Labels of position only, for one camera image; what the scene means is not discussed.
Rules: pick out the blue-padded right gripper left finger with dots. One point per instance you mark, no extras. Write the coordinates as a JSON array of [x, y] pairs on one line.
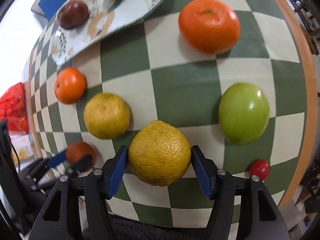
[[59, 217]]

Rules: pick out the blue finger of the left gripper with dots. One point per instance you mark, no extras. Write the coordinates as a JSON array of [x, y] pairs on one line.
[[56, 160]]

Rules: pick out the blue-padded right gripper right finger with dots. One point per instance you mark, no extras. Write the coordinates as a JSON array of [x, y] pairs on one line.
[[259, 217]]

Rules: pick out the small reddish brown fruit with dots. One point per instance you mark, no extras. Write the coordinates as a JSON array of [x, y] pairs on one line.
[[76, 151]]

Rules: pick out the cherry tomato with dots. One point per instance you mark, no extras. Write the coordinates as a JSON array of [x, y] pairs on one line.
[[260, 168]]

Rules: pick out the yellow orange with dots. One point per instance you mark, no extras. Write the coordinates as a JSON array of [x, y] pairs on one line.
[[159, 154], [107, 116]]

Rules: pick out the orange mandarin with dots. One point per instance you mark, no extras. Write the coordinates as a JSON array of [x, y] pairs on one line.
[[70, 85], [209, 26]]

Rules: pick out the green apple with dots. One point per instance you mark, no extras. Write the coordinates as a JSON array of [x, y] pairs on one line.
[[243, 114]]

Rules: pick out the dark red apple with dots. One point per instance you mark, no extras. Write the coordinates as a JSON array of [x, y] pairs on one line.
[[73, 14]]

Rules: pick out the snack box with chips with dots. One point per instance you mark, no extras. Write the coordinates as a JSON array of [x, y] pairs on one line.
[[22, 145]]

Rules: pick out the red plastic bag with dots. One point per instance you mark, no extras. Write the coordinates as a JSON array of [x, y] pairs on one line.
[[13, 108]]

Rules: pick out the green checkered tablecloth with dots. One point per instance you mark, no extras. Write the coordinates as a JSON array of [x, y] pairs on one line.
[[161, 77]]

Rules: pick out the floral oval plate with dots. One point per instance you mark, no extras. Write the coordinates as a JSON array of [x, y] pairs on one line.
[[106, 18]]

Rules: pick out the dark wooden chair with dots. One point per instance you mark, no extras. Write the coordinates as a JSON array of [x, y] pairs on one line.
[[309, 26]]

